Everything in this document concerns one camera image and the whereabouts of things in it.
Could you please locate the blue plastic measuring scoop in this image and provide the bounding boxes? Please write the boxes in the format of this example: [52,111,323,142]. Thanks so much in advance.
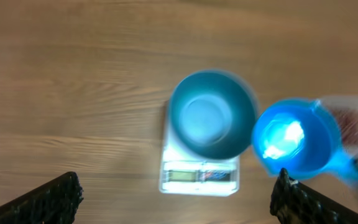
[252,98,358,185]

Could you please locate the red adzuki beans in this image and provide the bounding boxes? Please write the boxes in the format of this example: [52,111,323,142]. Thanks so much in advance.
[329,107,358,146]

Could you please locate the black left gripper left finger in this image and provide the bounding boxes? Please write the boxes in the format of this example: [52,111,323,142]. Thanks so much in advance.
[0,172,83,224]

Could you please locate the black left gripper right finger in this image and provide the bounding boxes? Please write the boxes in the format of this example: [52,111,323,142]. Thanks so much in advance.
[270,168,358,224]

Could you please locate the teal metal bowl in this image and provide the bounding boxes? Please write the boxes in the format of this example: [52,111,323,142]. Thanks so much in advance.
[168,70,259,160]

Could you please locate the white digital kitchen scale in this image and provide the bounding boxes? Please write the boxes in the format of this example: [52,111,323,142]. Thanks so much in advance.
[158,101,240,197]

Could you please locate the clear plastic container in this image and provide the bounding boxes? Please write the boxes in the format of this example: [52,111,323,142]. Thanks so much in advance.
[318,95,358,157]

